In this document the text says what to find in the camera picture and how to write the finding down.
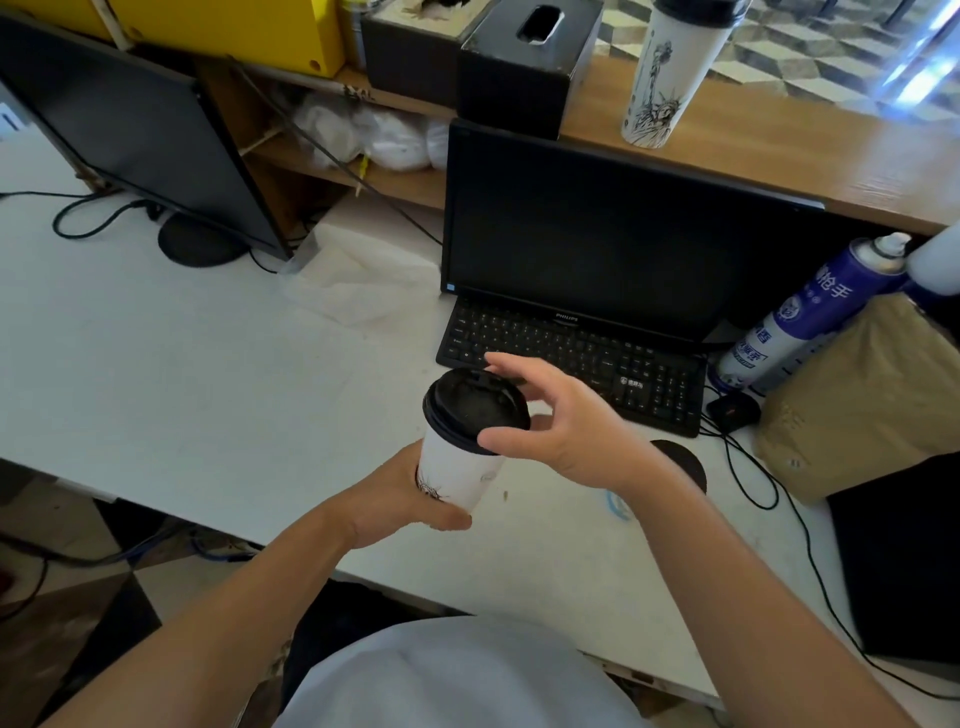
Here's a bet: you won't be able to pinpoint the person's left hand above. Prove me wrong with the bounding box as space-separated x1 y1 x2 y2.
341 438 475 553

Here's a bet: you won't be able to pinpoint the person's right hand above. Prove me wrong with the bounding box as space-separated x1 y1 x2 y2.
477 352 661 500

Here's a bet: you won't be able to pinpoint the white paper cup statue print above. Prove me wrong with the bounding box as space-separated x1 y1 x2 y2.
620 11 733 150

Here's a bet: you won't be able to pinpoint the person's right forearm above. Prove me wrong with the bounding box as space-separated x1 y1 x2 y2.
614 457 920 728

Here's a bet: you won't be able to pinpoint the person's left forearm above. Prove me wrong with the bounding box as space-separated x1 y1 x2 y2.
37 494 358 728

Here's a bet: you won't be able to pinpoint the person's black trousers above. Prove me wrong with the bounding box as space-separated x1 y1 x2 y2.
281 581 466 706

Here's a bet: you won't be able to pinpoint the person's white shirt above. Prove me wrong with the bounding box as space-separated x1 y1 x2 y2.
273 614 654 728

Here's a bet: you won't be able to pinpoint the black keyboard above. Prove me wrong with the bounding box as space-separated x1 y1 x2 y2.
436 296 708 440

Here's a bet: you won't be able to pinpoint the black computer mouse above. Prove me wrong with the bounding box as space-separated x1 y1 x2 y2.
704 389 763 435

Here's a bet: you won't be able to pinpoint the black desktop monitor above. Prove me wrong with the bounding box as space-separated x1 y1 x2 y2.
438 117 826 346

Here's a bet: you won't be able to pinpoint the blue white spray can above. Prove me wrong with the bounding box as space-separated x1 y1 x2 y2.
708 232 913 395

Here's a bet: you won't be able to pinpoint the brown paper bag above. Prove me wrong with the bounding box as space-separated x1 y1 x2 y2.
753 292 960 505

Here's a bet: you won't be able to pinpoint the round black monitor base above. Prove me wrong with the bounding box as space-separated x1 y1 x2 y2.
157 212 249 269

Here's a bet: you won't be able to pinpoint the black computer case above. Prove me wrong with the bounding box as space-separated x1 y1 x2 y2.
824 449 960 665

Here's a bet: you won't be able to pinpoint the black tissue box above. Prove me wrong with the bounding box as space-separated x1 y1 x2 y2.
457 0 605 142

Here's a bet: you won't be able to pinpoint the dark brown box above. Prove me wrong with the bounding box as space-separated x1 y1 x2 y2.
361 0 500 110

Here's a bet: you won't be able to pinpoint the black slim monitor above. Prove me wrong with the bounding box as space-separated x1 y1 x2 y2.
0 11 294 262

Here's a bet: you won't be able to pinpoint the small grey container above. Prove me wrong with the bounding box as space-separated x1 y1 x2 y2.
341 0 369 73

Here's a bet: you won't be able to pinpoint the large yellow box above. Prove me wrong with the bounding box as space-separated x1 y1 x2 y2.
108 0 346 79

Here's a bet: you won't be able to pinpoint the blue floor cable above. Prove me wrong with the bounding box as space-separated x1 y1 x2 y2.
123 528 260 564

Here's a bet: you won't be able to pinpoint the black mouse cable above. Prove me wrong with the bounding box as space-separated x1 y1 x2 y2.
701 408 960 703

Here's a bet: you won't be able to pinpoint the thin black cable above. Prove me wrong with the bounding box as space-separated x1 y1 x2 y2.
228 56 445 249

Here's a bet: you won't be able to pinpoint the black floor cable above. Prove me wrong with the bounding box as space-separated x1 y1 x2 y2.
0 524 181 624

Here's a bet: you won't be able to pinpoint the looped black cable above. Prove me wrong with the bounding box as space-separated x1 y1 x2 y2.
0 191 163 241

